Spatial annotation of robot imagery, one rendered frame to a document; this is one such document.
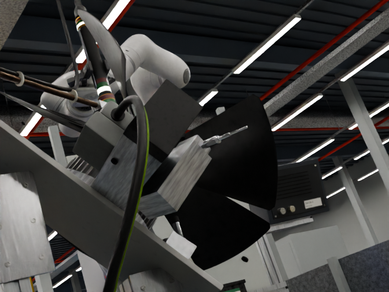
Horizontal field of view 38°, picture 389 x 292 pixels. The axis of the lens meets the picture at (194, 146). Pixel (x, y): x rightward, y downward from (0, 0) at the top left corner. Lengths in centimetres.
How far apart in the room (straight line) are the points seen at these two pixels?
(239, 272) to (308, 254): 784
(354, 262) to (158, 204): 212
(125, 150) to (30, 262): 30
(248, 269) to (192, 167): 256
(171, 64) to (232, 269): 180
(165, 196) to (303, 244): 1038
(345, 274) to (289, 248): 814
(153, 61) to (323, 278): 161
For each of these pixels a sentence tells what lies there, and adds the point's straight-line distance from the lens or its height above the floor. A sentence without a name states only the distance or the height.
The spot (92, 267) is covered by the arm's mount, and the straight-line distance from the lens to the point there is 194.
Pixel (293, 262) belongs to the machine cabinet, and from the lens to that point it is 1114.
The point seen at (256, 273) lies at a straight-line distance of 355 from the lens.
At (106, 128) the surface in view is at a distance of 94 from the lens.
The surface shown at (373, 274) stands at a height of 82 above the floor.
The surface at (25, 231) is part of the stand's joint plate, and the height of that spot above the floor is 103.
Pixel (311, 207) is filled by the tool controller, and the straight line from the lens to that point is 202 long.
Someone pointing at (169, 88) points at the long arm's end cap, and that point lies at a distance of 91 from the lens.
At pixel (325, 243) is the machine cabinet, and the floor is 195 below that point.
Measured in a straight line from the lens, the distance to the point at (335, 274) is 301.
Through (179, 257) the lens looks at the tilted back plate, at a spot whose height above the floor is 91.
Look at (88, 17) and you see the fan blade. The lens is 117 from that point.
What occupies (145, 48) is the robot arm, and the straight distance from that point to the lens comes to 190.
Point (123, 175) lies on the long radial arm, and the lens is 97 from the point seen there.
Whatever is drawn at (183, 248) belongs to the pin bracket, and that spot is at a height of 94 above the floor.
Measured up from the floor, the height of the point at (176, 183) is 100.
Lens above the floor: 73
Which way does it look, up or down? 19 degrees up
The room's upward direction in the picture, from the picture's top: 19 degrees counter-clockwise
